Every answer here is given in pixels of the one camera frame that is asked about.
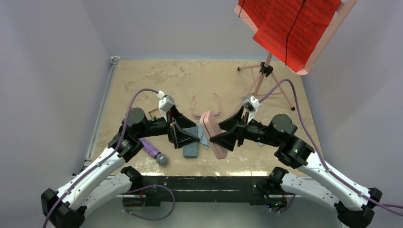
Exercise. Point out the brown frame glasses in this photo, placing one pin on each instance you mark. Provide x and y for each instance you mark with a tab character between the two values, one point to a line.
152	113

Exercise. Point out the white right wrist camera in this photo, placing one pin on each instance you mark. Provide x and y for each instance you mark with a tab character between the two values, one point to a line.
251	104

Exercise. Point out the red sheet music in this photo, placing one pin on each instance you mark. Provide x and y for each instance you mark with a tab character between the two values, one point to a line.
290	29

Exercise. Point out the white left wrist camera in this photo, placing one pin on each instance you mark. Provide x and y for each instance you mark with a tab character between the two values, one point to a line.
166	102

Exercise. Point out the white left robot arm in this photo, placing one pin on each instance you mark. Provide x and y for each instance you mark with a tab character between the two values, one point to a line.
68	206

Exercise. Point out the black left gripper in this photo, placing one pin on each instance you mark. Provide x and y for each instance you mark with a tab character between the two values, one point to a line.
177	135

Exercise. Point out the pink glasses case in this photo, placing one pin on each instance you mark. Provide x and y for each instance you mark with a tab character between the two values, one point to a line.
210	127

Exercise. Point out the pink transparent sunglasses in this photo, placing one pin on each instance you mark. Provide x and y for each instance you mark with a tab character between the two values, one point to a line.
212	103

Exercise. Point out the grey glasses case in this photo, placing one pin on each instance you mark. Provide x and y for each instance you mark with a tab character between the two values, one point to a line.
191	151

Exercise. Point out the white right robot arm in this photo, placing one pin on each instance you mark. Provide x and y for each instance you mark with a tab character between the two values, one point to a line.
352	202

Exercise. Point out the aluminium frame rail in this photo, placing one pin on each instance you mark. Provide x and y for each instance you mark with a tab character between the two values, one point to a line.
95	133

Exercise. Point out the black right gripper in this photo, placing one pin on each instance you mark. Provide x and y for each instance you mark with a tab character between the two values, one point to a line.
227	139

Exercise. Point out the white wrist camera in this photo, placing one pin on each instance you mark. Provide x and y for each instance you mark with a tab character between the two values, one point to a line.
251	104
166	102

